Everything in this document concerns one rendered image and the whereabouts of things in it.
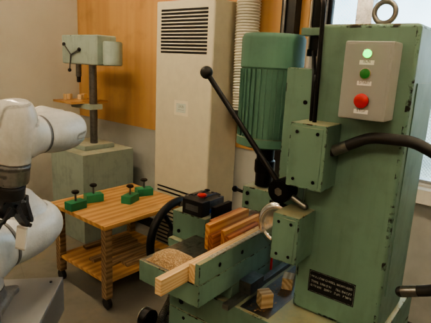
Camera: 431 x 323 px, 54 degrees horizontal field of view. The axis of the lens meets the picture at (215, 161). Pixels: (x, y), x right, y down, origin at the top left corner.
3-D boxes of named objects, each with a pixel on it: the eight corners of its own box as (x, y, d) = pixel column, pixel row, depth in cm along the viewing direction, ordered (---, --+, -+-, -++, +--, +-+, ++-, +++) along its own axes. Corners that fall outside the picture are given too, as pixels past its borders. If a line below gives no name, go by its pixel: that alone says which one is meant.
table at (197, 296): (236, 215, 168) (238, 200, 166) (308, 236, 150) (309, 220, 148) (115, 268, 120) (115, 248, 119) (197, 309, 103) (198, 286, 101)
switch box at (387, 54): (347, 115, 97) (355, 42, 93) (392, 120, 91) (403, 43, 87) (337, 116, 92) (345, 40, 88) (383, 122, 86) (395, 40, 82)
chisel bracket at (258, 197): (253, 206, 134) (254, 180, 132) (292, 217, 126) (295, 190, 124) (240, 212, 129) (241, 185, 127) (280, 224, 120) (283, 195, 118)
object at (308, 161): (300, 178, 106) (306, 118, 103) (334, 186, 101) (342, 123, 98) (283, 184, 100) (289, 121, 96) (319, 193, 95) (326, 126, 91)
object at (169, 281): (275, 227, 140) (276, 216, 140) (281, 229, 139) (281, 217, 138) (154, 293, 97) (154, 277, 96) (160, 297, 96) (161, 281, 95)
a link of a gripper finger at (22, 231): (16, 225, 116) (18, 224, 117) (14, 248, 118) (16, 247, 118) (26, 227, 115) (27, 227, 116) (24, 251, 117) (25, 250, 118)
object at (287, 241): (287, 246, 112) (290, 202, 109) (311, 254, 108) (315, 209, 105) (268, 257, 105) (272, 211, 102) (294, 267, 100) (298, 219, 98)
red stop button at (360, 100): (353, 107, 89) (355, 92, 89) (368, 108, 87) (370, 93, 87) (352, 107, 88) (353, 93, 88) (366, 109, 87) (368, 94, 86)
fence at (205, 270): (305, 220, 149) (306, 205, 148) (309, 221, 148) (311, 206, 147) (194, 284, 102) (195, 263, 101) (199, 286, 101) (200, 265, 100)
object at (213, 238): (254, 227, 140) (254, 213, 139) (258, 228, 139) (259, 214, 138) (207, 250, 121) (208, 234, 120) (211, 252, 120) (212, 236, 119)
